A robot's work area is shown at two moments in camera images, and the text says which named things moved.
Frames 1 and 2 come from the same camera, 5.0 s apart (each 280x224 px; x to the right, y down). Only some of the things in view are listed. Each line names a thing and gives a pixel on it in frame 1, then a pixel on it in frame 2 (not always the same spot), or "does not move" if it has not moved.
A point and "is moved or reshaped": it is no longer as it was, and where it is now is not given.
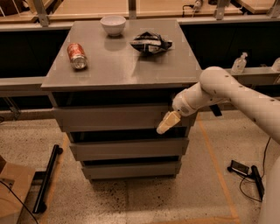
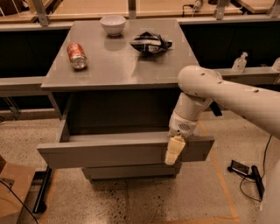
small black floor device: (238, 167) does not move
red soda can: (77, 56) does not move
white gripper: (183, 105) to (181, 125)
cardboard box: (15, 183) does not move
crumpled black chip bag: (150, 43) does not move
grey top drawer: (76, 117) is moved or reshaped
